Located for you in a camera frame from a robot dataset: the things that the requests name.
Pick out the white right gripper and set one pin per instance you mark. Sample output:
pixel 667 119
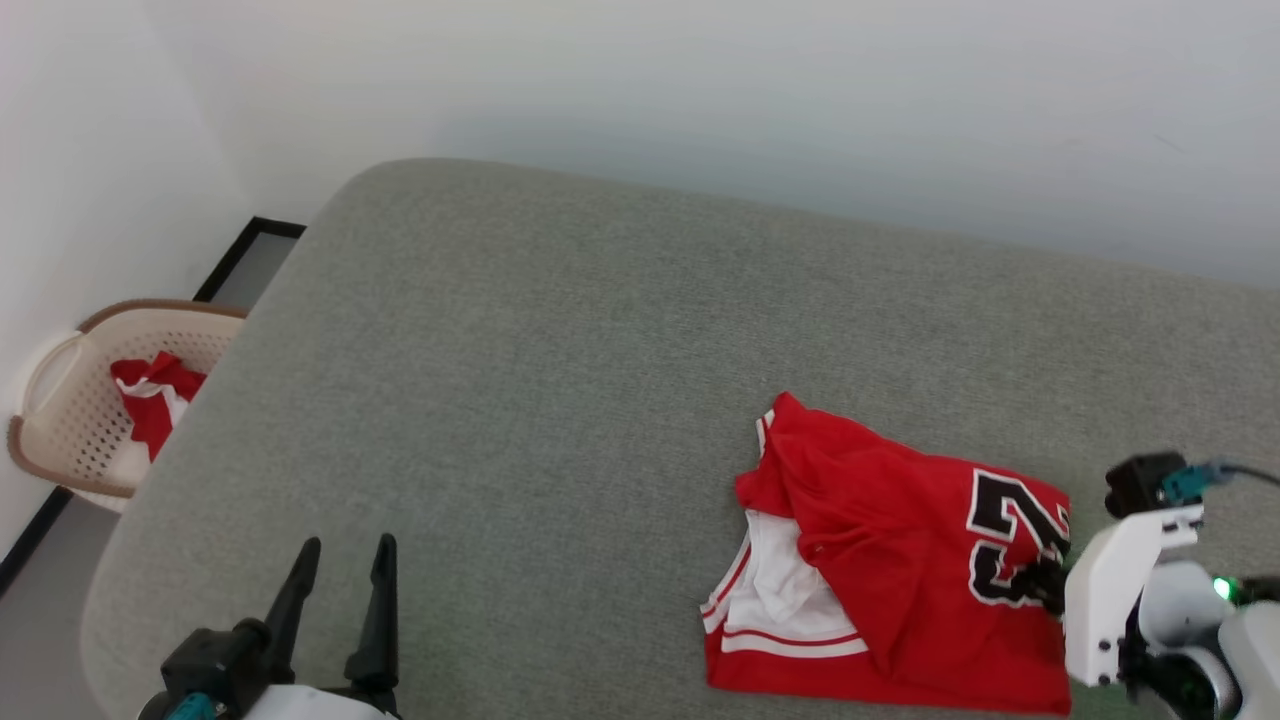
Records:
pixel 1105 590

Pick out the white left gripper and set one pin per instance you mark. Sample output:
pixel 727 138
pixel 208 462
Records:
pixel 320 705

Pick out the red and white basketball jersey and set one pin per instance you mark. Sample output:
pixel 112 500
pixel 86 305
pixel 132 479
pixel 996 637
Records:
pixel 900 520

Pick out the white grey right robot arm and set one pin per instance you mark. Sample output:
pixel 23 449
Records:
pixel 1235 670

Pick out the red white garment in basket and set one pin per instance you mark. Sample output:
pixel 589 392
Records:
pixel 155 405

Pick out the beige plastic laundry basket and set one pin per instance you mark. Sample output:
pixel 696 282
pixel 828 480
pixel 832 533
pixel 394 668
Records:
pixel 70 430

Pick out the grey fabric sofa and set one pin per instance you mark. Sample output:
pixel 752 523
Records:
pixel 600 350

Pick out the black floor trim strip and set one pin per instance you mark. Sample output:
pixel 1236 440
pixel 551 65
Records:
pixel 280 229

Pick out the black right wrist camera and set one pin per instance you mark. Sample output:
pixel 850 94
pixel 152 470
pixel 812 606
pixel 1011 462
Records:
pixel 1145 482

